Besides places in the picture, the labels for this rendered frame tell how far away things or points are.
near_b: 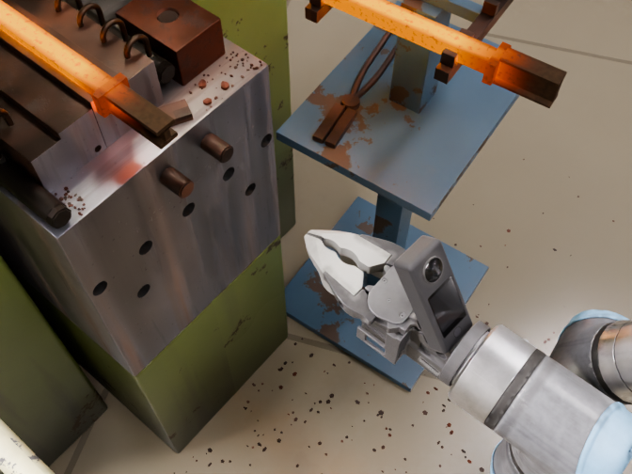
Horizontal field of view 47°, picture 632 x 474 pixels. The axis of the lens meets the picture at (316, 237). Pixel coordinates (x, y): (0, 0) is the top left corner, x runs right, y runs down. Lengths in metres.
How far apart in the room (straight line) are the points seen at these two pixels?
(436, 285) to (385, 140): 0.58
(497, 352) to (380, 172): 0.55
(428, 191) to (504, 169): 0.99
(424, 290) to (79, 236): 0.46
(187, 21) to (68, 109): 0.21
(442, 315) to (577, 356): 0.21
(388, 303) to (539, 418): 0.18
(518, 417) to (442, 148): 0.63
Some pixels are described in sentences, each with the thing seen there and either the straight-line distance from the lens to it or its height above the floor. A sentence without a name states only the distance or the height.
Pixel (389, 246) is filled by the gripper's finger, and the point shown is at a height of 1.00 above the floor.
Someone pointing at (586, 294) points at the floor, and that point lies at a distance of 2.00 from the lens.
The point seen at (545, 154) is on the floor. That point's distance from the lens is 2.22.
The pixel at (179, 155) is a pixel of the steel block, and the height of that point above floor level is 0.89.
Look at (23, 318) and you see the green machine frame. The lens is 1.35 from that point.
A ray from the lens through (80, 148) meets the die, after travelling 0.96.
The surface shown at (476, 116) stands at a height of 0.71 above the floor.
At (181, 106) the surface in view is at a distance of 1.00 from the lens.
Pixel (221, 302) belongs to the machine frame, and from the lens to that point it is 1.38.
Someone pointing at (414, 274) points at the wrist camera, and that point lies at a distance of 0.67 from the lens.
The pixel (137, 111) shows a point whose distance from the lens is 0.89.
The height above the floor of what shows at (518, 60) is 0.99.
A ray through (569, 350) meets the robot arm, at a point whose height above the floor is 0.89.
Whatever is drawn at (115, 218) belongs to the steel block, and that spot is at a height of 0.87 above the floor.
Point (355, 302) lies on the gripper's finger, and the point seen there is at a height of 1.00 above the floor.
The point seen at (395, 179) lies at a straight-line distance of 1.19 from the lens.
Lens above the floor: 1.66
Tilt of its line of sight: 58 degrees down
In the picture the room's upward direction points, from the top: straight up
